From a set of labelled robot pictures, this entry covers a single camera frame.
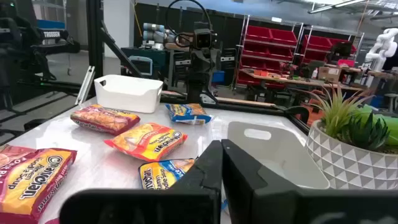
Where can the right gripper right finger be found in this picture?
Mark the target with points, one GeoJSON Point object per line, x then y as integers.
{"type": "Point", "coordinates": [280, 205]}

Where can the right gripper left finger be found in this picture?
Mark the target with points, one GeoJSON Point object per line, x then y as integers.
{"type": "Point", "coordinates": [140, 208]}

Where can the blue Maruchan ramen pack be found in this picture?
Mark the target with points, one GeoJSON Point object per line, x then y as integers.
{"type": "Point", "coordinates": [161, 174]}
{"type": "Point", "coordinates": [186, 114]}
{"type": "Point", "coordinates": [224, 206]}

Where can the orange Maruchan ramen pack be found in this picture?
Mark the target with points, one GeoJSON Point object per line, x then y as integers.
{"type": "Point", "coordinates": [146, 141]}

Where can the red Maruchan ramen pack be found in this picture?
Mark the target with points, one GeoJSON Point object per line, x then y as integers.
{"type": "Point", "coordinates": [104, 119]}
{"type": "Point", "coordinates": [34, 183]}
{"type": "Point", "coordinates": [14, 150]}

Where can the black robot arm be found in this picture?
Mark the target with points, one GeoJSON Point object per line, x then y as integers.
{"type": "Point", "coordinates": [31, 40]}

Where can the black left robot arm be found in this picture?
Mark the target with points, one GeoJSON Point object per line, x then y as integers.
{"type": "Point", "coordinates": [196, 87]}

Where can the blue crate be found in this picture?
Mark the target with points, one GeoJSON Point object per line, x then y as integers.
{"type": "Point", "coordinates": [218, 76]}

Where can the dark teal cabinet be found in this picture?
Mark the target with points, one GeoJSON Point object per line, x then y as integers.
{"type": "Point", "coordinates": [160, 60]}

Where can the light grey plastic bin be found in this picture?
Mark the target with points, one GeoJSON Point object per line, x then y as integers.
{"type": "Point", "coordinates": [280, 149]}

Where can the grey teach pendant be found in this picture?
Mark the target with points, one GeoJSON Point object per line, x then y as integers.
{"type": "Point", "coordinates": [141, 65]}

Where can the metal rack red bins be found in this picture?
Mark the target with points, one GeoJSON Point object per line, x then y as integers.
{"type": "Point", "coordinates": [269, 46]}
{"type": "Point", "coordinates": [326, 46]}

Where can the plant in white patterned pot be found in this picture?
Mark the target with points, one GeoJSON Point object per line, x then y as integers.
{"type": "Point", "coordinates": [348, 165]}

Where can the wooden workbench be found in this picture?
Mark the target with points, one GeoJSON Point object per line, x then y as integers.
{"type": "Point", "coordinates": [280, 79]}

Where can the white plastic bin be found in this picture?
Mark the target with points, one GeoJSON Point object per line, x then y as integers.
{"type": "Point", "coordinates": [127, 95]}

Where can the cardboard box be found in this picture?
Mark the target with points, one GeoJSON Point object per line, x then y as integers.
{"type": "Point", "coordinates": [329, 74]}

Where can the bright green object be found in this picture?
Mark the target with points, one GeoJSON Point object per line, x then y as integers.
{"type": "Point", "coordinates": [390, 124]}

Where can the grey stool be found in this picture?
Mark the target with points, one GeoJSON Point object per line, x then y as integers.
{"type": "Point", "coordinates": [391, 98]}

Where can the white humanoid robot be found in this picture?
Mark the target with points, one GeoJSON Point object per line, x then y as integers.
{"type": "Point", "coordinates": [384, 46]}

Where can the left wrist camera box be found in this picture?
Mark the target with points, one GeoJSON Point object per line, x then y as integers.
{"type": "Point", "coordinates": [203, 39]}

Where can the white metal rail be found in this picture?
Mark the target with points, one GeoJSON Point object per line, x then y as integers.
{"type": "Point", "coordinates": [84, 87]}

